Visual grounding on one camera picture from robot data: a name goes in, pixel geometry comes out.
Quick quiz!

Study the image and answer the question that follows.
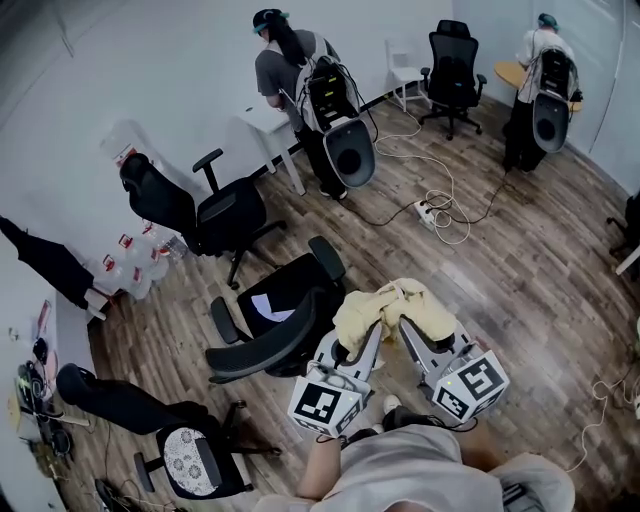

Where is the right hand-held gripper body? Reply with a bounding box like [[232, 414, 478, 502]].
[[415, 332, 511, 425]]

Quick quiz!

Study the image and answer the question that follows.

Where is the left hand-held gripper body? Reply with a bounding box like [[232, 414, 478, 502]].
[[287, 330, 375, 437]]

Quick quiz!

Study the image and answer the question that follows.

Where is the pale yellow clothing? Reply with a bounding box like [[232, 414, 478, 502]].
[[332, 277, 459, 357]]

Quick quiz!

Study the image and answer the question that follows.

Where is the black mesh office chair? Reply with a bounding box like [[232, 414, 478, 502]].
[[118, 148, 289, 289], [205, 235, 349, 385], [418, 19, 489, 142]]

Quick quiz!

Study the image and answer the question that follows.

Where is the person's left forearm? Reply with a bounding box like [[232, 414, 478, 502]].
[[294, 433, 347, 501]]

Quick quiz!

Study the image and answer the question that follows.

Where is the person's right forearm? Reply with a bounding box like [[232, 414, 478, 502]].
[[457, 422, 509, 471]]

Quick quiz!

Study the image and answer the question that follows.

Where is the black chair with patterned cushion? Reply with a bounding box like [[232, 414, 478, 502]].
[[55, 363, 282, 502]]

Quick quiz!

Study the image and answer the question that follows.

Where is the white wooden chair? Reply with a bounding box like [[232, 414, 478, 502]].
[[384, 38, 432, 113]]

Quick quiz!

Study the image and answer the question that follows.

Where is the person's left shoe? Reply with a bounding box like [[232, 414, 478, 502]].
[[344, 423, 385, 447]]

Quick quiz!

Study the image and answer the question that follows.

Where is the person's shoe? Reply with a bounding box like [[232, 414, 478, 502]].
[[381, 394, 444, 432], [344, 423, 385, 447]]

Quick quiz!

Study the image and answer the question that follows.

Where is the person's right shoe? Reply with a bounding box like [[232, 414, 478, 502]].
[[381, 394, 444, 432]]

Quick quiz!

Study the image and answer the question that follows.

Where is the white paper sheet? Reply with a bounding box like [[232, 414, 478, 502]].
[[250, 293, 296, 324]]

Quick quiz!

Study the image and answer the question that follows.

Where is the person's grey shirt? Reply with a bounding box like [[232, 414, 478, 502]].
[[259, 423, 577, 512]]

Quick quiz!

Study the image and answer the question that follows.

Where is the white power strip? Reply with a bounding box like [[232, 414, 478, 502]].
[[413, 198, 437, 230]]

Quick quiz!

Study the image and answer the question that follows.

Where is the pile of clear plastic boxes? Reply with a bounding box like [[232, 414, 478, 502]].
[[97, 219, 184, 302]]

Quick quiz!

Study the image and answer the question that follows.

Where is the white desk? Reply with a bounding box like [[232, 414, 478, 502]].
[[234, 93, 309, 197]]

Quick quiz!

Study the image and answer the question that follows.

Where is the red booklet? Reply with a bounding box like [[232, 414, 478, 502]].
[[33, 298, 55, 342]]

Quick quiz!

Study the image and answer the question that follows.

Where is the round wooden table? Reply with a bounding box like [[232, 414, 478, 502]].
[[493, 60, 584, 114]]

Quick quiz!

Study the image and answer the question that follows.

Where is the clear red label plastic bag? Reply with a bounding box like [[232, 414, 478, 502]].
[[98, 118, 169, 172]]

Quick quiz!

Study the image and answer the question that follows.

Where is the thin white cable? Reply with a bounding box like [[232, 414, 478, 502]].
[[564, 372, 640, 474]]

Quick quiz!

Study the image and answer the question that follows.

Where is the black cable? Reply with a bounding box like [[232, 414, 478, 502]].
[[344, 167, 521, 227]]

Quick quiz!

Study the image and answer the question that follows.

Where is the clutter of cables and tools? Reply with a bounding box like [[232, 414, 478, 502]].
[[5, 327, 94, 481]]

